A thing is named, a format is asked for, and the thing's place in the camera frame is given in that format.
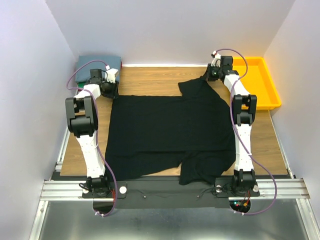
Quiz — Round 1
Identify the black t-shirt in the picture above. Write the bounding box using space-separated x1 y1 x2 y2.
105 77 236 185

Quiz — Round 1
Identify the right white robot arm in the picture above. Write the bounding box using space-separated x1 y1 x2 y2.
206 52 258 194

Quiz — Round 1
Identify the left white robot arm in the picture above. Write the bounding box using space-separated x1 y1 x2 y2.
65 66 119 198

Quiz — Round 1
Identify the folded grey-blue t-shirt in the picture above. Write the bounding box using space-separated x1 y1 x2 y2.
75 55 122 84

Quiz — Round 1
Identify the folded green t-shirt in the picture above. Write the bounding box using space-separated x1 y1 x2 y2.
77 82 85 89

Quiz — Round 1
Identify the yellow plastic tray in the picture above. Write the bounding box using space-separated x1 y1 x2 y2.
232 57 282 110

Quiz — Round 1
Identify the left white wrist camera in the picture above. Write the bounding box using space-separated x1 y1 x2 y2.
104 65 119 84

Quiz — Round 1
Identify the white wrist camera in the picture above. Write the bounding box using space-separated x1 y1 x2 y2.
210 50 221 68
104 65 119 84

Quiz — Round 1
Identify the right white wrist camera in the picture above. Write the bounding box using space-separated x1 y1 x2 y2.
210 50 221 68

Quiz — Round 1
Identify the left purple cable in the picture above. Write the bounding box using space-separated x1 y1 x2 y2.
65 60 118 218

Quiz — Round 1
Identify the purple cable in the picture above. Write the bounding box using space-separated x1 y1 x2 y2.
65 60 118 218
211 48 278 217

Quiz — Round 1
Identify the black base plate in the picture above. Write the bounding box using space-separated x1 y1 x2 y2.
82 176 261 210

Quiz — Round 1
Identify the aluminium mounting rail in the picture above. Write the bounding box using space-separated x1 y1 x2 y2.
40 178 310 201

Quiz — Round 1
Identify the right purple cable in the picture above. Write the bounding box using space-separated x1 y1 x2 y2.
211 48 278 217

